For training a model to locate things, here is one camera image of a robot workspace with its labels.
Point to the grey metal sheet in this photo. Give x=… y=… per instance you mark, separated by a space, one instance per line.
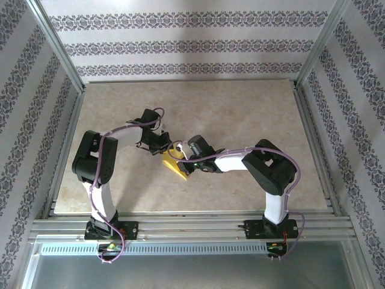
x=192 y=272

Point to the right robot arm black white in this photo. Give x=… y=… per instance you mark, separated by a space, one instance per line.
x=267 y=171

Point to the yellow paper sheet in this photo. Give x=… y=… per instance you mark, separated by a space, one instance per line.
x=173 y=164

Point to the aluminium side rail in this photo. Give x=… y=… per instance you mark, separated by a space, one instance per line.
x=316 y=150
x=64 y=150

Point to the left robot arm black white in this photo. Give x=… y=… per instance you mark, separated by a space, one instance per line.
x=96 y=162

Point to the small circuit board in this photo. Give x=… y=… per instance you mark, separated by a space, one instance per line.
x=276 y=247
x=111 y=247

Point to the aluminium mounting rails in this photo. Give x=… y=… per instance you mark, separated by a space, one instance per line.
x=192 y=228

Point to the aluminium frame post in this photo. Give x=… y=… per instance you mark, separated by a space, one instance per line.
x=322 y=42
x=57 y=45

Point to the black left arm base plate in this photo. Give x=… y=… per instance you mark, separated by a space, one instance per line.
x=132 y=230

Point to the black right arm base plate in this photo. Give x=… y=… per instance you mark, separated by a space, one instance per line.
x=252 y=228

